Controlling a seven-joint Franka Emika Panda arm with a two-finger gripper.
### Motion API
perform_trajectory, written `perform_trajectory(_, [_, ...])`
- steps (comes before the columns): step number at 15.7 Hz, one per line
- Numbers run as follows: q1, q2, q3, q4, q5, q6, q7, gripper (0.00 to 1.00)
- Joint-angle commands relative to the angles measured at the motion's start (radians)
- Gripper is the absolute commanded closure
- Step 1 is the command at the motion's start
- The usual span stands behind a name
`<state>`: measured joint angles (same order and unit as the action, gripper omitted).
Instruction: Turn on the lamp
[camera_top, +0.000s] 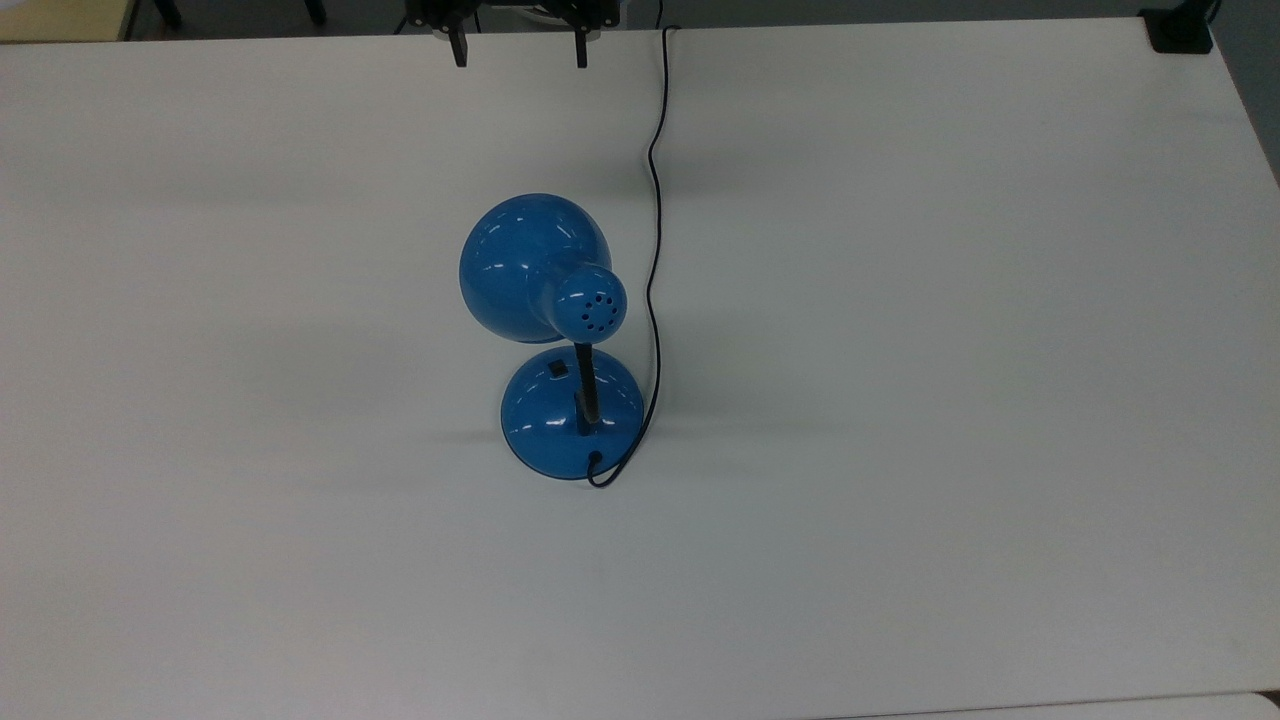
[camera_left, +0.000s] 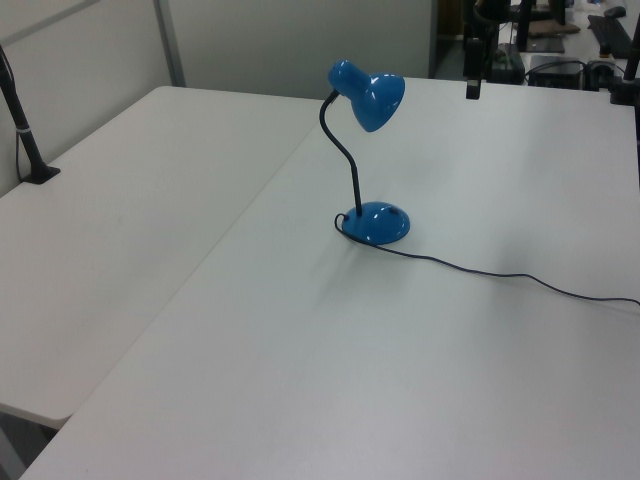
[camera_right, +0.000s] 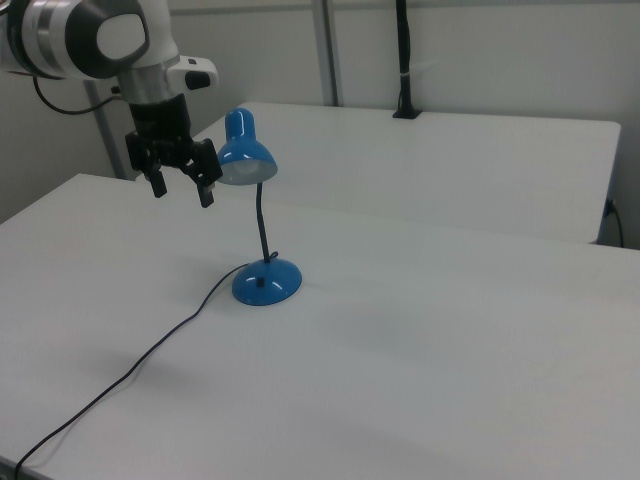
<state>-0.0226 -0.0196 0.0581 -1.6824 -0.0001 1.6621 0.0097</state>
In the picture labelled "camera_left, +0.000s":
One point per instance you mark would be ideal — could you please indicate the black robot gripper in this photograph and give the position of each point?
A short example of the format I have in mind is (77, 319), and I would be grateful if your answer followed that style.
(474, 56)

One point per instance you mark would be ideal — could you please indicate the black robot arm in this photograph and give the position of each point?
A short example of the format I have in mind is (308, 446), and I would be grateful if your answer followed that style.
(492, 11)

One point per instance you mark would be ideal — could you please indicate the blue desk lamp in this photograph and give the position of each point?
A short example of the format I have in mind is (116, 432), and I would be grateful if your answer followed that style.
(376, 98)

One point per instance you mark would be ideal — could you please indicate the black monitor stand pole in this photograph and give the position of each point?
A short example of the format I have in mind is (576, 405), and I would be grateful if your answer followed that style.
(523, 25)

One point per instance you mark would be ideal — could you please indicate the black electronics box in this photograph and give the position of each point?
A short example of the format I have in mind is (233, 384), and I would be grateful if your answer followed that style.
(556, 70)

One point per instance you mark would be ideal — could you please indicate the black keyboard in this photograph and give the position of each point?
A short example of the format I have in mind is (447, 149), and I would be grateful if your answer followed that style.
(611, 32)

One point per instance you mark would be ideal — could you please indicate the black computer mouse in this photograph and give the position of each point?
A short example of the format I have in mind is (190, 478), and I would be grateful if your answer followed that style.
(615, 11)

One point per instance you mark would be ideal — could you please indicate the black clamp mount stand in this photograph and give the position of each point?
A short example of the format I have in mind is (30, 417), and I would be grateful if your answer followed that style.
(623, 87)

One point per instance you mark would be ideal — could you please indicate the grey partition frame post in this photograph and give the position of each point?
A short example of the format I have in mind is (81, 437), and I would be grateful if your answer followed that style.
(170, 42)

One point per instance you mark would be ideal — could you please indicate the black camera stand pole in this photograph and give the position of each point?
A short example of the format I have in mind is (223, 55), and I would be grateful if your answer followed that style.
(22, 130)

